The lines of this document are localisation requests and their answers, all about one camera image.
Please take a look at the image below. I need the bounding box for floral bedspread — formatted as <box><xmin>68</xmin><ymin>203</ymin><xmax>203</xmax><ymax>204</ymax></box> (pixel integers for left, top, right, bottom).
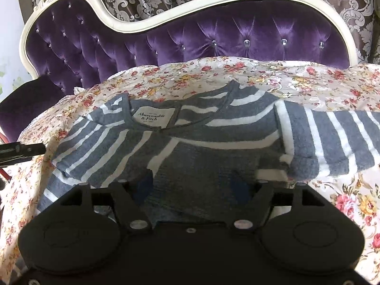
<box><xmin>1</xmin><ymin>57</ymin><xmax>379</xmax><ymax>282</ymax></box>

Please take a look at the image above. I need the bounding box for purple tufted white-framed headboard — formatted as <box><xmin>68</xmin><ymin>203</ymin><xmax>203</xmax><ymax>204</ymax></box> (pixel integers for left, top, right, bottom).
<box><xmin>1</xmin><ymin>0</ymin><xmax>358</xmax><ymax>141</ymax></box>

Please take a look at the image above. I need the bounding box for grey white striped cardigan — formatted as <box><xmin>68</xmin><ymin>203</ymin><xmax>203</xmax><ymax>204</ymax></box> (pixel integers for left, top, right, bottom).
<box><xmin>37</xmin><ymin>81</ymin><xmax>379</xmax><ymax>222</ymax></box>

